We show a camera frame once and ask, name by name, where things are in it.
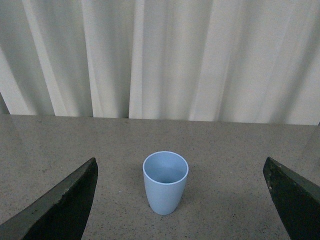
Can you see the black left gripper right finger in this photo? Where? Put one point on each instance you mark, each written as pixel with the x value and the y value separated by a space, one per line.
pixel 296 199

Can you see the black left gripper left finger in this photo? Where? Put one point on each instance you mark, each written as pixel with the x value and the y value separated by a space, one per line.
pixel 61 213

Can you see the light blue plastic cup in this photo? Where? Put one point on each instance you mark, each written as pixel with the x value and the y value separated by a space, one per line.
pixel 165 175

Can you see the white curtain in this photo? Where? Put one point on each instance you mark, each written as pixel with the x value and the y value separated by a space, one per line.
pixel 248 61

